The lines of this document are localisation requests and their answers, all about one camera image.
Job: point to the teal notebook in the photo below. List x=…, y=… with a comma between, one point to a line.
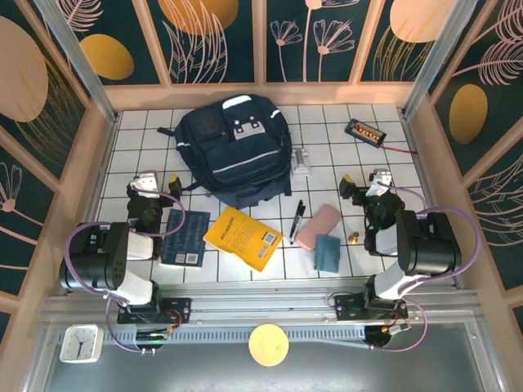
x=327, y=253

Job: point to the pink pencil case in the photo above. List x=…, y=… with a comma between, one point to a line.
x=318, y=224

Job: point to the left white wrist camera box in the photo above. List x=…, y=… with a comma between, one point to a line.
x=146, y=181

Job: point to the navy blue backpack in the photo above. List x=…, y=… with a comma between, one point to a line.
x=237, y=163

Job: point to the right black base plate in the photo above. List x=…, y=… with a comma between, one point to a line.
x=347, y=306

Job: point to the black battery charger box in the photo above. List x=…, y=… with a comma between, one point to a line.
x=363, y=131

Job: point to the dark blue book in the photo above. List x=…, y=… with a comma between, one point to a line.
x=188, y=241

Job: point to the aluminium frame post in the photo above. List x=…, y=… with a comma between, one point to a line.
x=433, y=61
x=81, y=69

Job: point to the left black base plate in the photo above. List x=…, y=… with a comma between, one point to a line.
x=180, y=308

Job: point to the small brass fitting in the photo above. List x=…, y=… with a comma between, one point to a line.
x=354, y=238

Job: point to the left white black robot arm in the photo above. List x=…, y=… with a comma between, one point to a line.
x=94, y=257

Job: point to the white alarm clock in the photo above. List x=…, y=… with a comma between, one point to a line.
x=81, y=344

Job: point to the long black pen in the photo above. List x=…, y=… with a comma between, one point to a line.
x=295, y=224

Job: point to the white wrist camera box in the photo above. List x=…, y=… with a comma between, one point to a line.
x=146, y=181
x=380, y=179

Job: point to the aluminium mounting rail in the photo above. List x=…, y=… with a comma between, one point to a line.
x=265, y=304

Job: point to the yellow book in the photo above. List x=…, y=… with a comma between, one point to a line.
x=241, y=237

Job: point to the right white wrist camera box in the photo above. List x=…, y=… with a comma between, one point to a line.
x=380, y=179

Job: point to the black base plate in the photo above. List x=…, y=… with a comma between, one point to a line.
x=180, y=308
x=347, y=306

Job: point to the round cork disc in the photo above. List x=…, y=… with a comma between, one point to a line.
x=269, y=345

